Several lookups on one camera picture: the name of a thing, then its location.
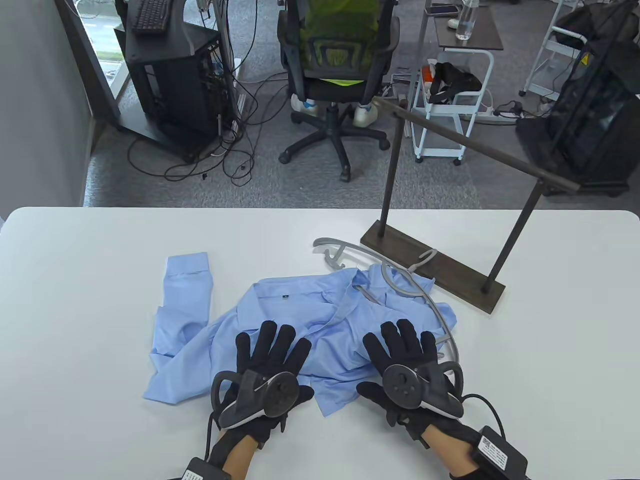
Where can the person's left hand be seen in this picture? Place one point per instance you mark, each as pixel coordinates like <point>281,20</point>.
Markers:
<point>270,350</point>

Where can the person's right hand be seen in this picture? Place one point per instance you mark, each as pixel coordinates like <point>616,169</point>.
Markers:
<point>400,345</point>

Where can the light blue long-sleeve shirt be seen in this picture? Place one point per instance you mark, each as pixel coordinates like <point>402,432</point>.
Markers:
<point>300,305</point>

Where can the grey plastic hanger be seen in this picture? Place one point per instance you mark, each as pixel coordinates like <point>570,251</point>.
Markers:
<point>332,241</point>

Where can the person's left forearm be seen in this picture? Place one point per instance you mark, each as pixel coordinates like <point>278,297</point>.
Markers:
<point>237,457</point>

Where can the person's right forearm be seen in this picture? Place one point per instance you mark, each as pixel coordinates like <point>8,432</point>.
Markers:
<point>450,452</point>

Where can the black right hand controller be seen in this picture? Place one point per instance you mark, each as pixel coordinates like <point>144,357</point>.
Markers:
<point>402,385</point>

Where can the black hand controller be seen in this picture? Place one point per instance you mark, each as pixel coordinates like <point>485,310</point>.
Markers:
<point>402,385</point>
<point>280,395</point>

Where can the black left hand controller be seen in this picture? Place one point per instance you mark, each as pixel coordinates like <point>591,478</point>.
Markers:
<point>280,395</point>

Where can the dark wooden hanging rack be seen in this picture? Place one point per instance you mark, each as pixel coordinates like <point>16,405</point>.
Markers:
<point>435,272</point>

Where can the white rolling cart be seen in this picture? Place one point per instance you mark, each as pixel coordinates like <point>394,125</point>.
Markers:
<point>440,151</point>

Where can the white power strip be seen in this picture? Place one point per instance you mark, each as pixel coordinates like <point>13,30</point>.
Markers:
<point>487,114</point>

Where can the black mesh office chair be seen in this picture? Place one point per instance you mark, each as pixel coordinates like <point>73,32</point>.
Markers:
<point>345,92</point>

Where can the orange white small device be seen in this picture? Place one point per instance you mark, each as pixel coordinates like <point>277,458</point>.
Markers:
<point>427,74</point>

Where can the black headset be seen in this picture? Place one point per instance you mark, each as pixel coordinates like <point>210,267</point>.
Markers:
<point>450,75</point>

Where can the black computer cabinet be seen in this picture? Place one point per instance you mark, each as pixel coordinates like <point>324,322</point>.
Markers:
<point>175,90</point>

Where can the brown side table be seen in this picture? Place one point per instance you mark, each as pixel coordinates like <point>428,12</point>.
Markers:
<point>480,35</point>

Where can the clear water bottle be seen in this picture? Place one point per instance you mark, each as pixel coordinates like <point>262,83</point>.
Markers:
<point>465,22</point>

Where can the dark phone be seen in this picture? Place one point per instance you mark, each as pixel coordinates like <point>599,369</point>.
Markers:
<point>442,9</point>

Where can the white shelf trolley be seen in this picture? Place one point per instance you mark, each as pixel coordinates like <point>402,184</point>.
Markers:
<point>565,35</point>

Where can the black keyboard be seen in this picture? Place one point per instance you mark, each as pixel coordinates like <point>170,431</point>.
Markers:
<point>150,17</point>

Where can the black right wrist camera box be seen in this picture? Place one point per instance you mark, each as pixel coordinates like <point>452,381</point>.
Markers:
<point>495,450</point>

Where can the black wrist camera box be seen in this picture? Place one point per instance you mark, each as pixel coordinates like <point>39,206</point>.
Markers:
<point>197,472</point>
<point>495,450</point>

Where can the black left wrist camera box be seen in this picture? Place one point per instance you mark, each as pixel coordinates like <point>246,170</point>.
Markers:
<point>197,472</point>

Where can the black covered enclosure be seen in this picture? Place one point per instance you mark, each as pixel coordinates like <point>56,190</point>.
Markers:
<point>590,115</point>

